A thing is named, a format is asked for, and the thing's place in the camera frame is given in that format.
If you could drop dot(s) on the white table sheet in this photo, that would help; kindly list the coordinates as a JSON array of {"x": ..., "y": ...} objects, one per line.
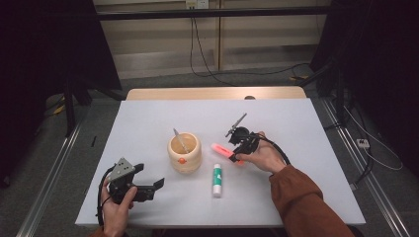
[{"x": 280, "y": 191}]

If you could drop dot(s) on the cream ribbed pen holder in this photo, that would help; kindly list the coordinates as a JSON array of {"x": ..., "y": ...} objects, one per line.
[{"x": 184, "y": 161}]

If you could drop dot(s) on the black curtain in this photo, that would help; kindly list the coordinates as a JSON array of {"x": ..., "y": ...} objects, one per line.
[
  {"x": 42, "y": 49},
  {"x": 378, "y": 49}
]

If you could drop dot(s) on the black metal stand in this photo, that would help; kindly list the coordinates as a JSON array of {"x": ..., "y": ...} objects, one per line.
[
  {"x": 69, "y": 105},
  {"x": 339, "y": 92}
]

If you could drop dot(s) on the white power adapter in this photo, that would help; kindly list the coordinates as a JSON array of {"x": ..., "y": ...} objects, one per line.
[{"x": 363, "y": 143}]

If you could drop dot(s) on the person's right hand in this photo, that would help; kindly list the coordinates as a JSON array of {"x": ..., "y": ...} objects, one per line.
[{"x": 267, "y": 158}]

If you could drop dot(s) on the black horizontal bar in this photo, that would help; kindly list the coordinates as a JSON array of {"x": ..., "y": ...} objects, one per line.
[{"x": 214, "y": 13}]

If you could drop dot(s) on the orange highlighter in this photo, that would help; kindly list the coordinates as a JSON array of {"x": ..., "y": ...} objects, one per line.
[{"x": 220, "y": 149}]

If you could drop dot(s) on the white wall socket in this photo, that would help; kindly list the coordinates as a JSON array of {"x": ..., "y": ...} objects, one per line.
[{"x": 197, "y": 4}]

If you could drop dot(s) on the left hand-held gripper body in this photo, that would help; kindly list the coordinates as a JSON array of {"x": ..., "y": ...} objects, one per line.
[{"x": 123, "y": 171}]

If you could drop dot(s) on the aluminium floor rail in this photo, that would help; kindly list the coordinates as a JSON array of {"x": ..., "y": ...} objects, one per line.
[
  {"x": 49, "y": 184},
  {"x": 369, "y": 171}
]

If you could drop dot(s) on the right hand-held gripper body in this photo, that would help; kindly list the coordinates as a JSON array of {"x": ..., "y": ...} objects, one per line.
[{"x": 245, "y": 140}]

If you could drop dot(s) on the green and white glue stick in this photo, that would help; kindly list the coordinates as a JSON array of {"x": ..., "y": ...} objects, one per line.
[{"x": 217, "y": 179}]

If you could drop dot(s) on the person's left hand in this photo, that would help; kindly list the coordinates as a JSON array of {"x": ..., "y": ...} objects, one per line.
[{"x": 115, "y": 214}]

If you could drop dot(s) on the clear ballpoint pen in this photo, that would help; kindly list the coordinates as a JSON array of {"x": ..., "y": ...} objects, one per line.
[{"x": 180, "y": 140}]

